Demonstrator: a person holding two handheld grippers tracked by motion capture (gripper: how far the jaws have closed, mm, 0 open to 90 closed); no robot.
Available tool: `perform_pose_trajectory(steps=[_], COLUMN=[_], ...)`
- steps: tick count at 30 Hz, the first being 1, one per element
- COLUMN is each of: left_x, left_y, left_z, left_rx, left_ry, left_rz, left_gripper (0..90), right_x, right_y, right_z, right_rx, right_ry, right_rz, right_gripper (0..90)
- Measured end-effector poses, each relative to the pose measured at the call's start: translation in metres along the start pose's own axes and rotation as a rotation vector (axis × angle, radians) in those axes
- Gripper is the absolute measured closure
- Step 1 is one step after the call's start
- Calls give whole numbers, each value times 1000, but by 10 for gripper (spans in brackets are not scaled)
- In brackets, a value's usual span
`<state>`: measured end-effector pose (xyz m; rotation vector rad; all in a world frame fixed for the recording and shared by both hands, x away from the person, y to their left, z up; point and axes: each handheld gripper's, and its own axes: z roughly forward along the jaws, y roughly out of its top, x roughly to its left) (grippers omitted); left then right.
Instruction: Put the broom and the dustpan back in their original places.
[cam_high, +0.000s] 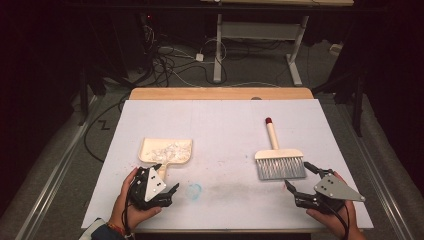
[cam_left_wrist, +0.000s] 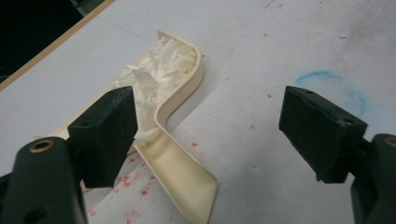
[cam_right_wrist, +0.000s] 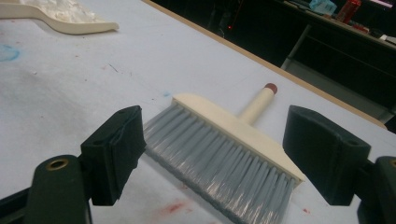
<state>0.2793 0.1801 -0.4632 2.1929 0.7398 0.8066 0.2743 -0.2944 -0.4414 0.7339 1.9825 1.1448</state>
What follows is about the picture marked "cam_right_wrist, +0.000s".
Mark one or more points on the pile of white paper scraps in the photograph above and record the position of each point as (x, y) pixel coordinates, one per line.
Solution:
(62, 9)

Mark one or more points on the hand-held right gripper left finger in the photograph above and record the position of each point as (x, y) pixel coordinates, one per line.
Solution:
(113, 155)

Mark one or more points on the cream brush with grey bristles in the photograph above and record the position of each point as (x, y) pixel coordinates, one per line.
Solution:
(218, 155)

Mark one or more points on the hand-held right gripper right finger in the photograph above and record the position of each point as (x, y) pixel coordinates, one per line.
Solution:
(327, 155)

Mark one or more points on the red can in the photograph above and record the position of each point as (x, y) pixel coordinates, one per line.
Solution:
(348, 11)

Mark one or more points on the wooden table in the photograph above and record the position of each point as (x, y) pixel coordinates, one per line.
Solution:
(311, 89)

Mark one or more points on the cream dustpan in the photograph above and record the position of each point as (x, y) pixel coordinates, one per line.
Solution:
(77, 28)

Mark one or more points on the light blue packet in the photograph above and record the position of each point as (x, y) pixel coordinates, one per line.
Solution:
(323, 6)

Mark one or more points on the white paper table sheet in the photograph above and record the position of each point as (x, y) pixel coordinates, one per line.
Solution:
(77, 81)

